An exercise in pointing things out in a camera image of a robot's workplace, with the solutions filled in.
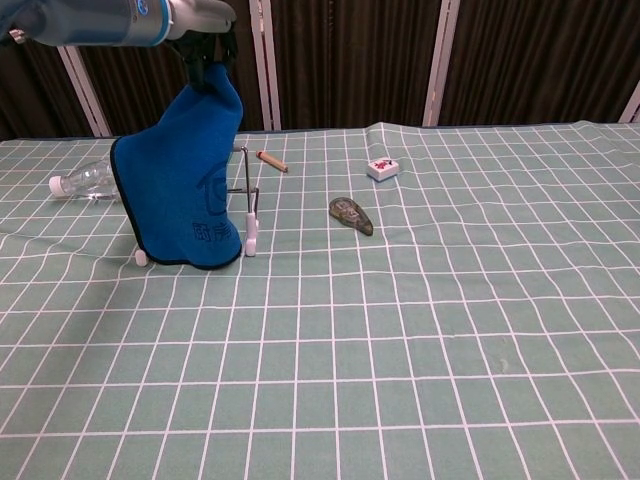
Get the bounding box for dark blue cloth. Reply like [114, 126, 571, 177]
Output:
[109, 62, 246, 271]

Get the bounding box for grey correction tape dispenser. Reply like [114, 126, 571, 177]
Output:
[328, 196, 376, 237]

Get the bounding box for dark brown curtain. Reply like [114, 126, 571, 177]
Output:
[0, 0, 640, 141]

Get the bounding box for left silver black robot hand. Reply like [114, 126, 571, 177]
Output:
[167, 0, 239, 96]

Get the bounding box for clear plastic water bottle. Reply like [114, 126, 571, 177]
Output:
[48, 158, 121, 202]

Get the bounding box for green checked tablecloth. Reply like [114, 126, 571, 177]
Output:
[0, 118, 640, 480]

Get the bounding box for white partition post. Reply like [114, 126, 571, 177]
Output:
[248, 0, 282, 130]
[422, 0, 460, 127]
[58, 44, 112, 137]
[618, 82, 640, 124]

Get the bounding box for white mahjong tile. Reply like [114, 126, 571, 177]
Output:
[365, 155, 402, 183]

